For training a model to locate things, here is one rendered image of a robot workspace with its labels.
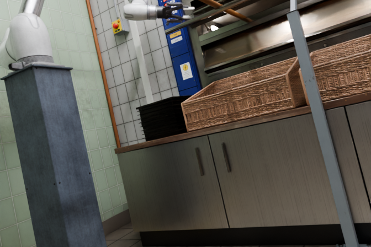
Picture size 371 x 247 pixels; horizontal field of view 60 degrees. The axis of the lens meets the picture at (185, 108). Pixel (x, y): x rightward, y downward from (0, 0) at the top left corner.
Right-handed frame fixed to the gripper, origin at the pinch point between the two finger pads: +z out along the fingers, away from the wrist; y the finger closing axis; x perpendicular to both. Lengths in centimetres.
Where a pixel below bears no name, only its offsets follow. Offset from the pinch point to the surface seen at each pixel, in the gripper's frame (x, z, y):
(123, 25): -29, -47, 24
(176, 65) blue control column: 8.3, -7.7, 34.8
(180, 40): -0.9, -5.1, 20.4
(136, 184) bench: 87, -29, 59
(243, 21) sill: 9.3, 33.0, 0.9
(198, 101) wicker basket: 70, 3, 13
